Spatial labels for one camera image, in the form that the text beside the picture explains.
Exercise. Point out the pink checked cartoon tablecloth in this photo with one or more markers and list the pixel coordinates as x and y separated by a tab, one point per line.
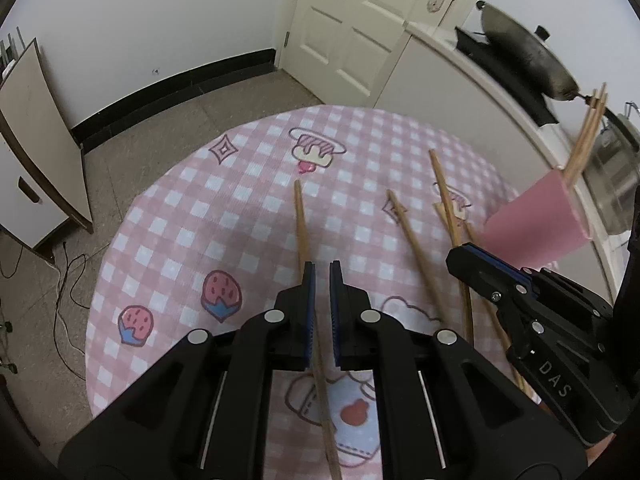
200	220

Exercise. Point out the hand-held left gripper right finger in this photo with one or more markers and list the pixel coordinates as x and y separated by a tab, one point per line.
334	310

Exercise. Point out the narrow brown and white cabinet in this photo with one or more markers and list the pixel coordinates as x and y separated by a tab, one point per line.
35	125

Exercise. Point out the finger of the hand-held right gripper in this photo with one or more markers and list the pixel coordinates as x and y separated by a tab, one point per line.
475	270
500	259

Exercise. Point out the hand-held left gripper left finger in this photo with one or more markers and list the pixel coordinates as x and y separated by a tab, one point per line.
310	310

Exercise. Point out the white kitchen cabinet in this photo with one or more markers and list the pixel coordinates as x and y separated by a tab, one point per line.
415	75

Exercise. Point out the black induction cooktop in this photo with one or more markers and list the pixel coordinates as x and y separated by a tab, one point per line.
542	112

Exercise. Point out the cream panelled door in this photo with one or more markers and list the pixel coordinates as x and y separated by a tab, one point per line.
340	20

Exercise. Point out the group of wooden chopsticks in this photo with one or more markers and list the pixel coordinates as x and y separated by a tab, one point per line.
410	240

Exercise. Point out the pink cup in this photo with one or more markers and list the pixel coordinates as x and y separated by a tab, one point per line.
535	220

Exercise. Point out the single wooden chopstick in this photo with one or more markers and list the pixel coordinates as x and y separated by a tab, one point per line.
301	230

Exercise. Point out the glass lid with black knob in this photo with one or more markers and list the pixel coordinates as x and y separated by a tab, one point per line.
542	35

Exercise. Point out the stainless steel steamer pot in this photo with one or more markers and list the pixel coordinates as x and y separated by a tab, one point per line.
615	185

